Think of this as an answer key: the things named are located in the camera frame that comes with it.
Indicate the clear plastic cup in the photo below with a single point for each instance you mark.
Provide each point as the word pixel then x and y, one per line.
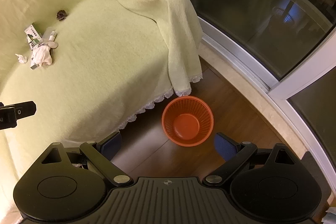
pixel 46 32

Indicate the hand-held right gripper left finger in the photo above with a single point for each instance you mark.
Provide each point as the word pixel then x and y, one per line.
pixel 113 145

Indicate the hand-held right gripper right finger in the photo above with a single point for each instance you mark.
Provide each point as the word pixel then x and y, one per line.
pixel 223 146

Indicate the small white bottle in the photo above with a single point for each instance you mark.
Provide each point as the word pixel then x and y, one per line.
pixel 53 35

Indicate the white cloth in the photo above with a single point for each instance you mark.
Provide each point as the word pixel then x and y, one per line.
pixel 43 56

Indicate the dark hair scrunchie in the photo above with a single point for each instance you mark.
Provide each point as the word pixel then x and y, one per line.
pixel 61 15

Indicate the white sliding door frame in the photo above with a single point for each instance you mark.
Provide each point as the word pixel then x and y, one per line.
pixel 275 87

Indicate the speckled white spoon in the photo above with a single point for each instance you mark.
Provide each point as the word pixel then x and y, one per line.
pixel 52 44

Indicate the pale green blanket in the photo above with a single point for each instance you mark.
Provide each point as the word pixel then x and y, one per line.
pixel 92 69

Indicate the white tissue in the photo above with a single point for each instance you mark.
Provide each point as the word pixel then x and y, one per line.
pixel 21 58

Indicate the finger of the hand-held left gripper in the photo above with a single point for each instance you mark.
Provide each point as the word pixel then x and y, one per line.
pixel 23 109

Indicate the orange plastic mesh basket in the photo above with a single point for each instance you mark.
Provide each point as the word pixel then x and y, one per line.
pixel 187 129

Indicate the green cardboard box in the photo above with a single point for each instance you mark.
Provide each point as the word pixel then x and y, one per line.
pixel 32 31

